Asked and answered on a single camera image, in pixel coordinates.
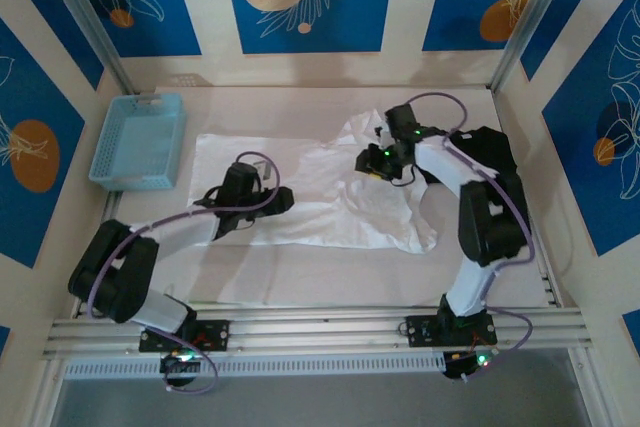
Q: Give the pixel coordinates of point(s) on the folded black t-shirt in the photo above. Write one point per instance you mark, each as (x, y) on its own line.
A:
(492, 152)

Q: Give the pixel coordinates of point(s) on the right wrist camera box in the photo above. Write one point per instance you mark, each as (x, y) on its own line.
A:
(385, 138)

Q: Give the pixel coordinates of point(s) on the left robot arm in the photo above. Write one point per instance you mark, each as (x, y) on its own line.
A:
(115, 272)

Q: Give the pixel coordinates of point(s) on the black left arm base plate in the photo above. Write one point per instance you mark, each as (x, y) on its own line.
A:
(217, 334)

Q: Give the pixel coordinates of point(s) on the pale table cover sheet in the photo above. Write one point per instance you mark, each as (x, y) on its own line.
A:
(320, 277)

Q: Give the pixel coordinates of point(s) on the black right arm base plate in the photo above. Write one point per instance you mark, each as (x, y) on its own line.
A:
(420, 329)

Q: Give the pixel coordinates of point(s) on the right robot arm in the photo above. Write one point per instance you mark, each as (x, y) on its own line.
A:
(495, 227)

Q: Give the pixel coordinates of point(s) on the black left controller board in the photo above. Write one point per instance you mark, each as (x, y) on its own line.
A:
(177, 364)

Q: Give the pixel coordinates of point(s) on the aluminium corner post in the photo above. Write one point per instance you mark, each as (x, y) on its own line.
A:
(525, 12)
(85, 17)

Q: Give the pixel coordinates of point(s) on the white t-shirt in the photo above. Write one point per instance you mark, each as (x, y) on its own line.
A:
(350, 217)

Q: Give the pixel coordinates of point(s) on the black right controller board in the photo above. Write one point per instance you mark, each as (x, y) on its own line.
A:
(460, 364)

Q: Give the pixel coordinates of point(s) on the black controller board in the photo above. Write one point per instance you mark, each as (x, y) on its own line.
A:
(460, 364)
(177, 364)

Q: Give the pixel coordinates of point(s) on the aluminium rail frame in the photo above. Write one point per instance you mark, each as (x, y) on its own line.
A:
(320, 332)

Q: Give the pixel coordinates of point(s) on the light blue plastic basket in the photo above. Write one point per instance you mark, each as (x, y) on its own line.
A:
(140, 147)

